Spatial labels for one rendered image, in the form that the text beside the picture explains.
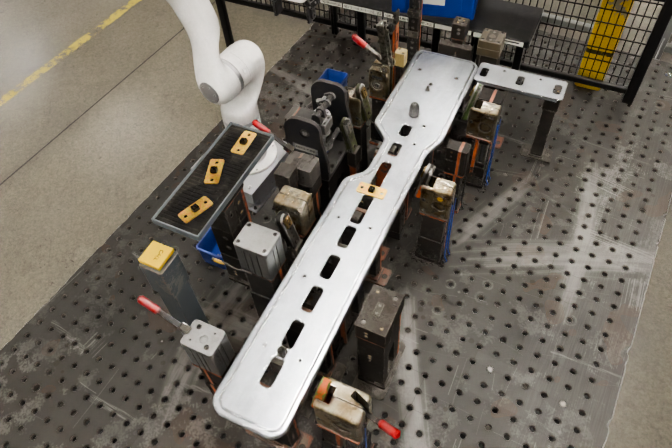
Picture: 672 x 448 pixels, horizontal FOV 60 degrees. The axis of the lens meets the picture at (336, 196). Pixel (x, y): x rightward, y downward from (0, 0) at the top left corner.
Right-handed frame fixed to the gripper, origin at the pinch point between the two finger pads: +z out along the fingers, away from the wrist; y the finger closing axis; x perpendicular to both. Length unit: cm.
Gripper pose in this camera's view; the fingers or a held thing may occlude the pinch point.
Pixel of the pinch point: (294, 13)
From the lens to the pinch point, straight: 149.9
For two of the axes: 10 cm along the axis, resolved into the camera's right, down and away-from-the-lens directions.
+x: 4.3, -7.1, 5.5
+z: 0.6, 6.3, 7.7
